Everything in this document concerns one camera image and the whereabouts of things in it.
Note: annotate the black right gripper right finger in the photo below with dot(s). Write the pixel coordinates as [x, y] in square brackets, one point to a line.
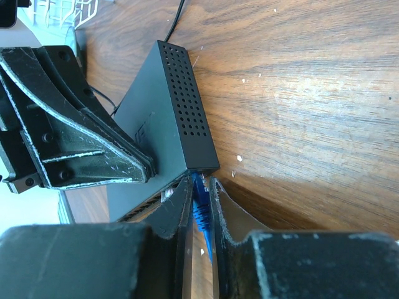
[238, 271]

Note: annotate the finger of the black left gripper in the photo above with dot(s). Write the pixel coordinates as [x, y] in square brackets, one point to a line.
[101, 117]
[69, 156]

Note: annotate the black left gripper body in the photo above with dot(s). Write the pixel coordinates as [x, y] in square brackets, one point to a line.
[54, 66]

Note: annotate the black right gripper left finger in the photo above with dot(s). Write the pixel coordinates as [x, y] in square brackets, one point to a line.
[167, 258]

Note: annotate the black network switch box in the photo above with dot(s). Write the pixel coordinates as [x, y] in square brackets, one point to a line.
[163, 113]

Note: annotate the white wire dish rack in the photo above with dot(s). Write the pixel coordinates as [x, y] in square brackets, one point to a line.
[62, 13]

